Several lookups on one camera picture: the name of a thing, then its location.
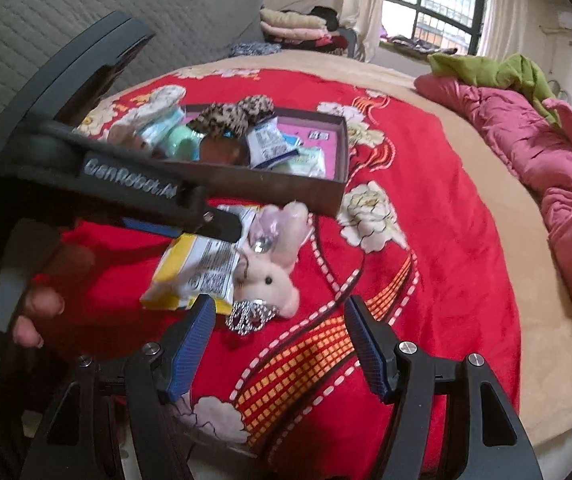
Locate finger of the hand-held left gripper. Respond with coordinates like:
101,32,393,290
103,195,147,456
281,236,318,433
181,182,244,243
121,217,187,239

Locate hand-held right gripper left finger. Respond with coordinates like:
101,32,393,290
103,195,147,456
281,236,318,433
21,294,217,480

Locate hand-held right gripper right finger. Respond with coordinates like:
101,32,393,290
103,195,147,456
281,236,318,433
344,296,542,480

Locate yellow and white packet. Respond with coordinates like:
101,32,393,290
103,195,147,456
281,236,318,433
140,204,262,316

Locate brown cardboard box tray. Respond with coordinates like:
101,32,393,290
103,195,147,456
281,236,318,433
116,104,351,218

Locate pink plush bunny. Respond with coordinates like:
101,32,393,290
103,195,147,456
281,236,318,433
236,201,314,320

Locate peach makeup sponge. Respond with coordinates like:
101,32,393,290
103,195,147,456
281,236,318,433
198,135,247,166

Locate white floral scrunchie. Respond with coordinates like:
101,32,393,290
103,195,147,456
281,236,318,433
101,85,187,131

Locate green sponge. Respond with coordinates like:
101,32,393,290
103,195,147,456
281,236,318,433
166,125,204,162

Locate blue and white wipes packet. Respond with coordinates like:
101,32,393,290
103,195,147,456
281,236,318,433
245,116,301,170

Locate large green tissue pack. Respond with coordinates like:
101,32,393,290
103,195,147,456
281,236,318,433
138,109,184,146

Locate small green tissue pack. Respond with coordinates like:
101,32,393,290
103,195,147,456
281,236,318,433
276,146,327,179

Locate leopard print scrunchie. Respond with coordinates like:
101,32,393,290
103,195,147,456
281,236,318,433
186,94,276,138

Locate person's left hand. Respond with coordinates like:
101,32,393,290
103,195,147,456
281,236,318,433
12,287,66,350

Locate red floral blanket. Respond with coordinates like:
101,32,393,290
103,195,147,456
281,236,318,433
31,67,522,480

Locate grey quilted headboard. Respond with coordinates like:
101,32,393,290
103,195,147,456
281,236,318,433
0,0,267,118

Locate blue patterned cloth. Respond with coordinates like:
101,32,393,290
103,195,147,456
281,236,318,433
228,41,282,58

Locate beige bed sheet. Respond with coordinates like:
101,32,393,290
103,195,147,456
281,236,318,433
181,49,572,448

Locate beige folded blanket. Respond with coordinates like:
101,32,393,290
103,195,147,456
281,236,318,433
260,7,327,30

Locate pink folded blanket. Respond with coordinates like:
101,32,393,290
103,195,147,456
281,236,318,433
261,22,329,43

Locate pile of dark clothes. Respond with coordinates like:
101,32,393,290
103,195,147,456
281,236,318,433
311,6,357,53

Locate cream curtain beside clothes pile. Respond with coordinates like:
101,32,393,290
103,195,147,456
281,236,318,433
328,0,387,63

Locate pink quilt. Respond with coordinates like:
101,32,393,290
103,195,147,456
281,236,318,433
415,74,572,323

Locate clothes on windowsill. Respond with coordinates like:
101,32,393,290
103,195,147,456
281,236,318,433
378,35,459,57

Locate green cloth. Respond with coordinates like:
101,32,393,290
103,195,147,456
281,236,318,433
427,52,562,126

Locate black framed window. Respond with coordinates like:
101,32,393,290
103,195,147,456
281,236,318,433
381,0,489,56

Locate silver crown keychain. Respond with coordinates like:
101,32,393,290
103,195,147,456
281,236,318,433
225,299,279,336

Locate cream curtain beside wall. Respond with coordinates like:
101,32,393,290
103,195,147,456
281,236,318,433
478,0,532,58

